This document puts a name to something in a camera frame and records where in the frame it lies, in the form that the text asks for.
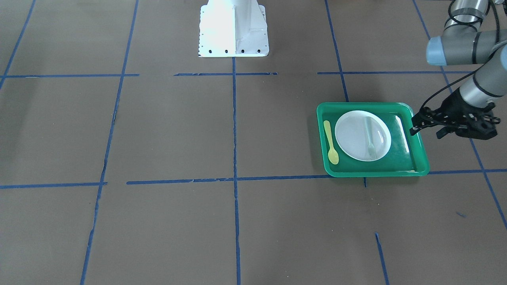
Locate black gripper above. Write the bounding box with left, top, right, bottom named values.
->
left=411, top=90, right=496, bottom=139

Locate pale translucent plastic fork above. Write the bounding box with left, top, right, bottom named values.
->
left=364, top=116, right=377, bottom=161

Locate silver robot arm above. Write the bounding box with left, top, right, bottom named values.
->
left=410, top=0, right=507, bottom=140

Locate green plastic tray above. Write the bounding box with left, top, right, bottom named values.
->
left=316, top=102, right=430, bottom=177

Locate white round plate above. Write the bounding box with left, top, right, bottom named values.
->
left=335, top=110, right=392, bottom=162

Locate yellow plastic spoon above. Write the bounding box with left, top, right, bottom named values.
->
left=323, top=120, right=340, bottom=165

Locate black camera mount wrist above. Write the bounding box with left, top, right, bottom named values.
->
left=455, top=112, right=501, bottom=140

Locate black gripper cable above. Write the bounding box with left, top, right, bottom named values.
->
left=420, top=0, right=499, bottom=113

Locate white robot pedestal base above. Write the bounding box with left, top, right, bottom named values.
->
left=198, top=0, right=270, bottom=58

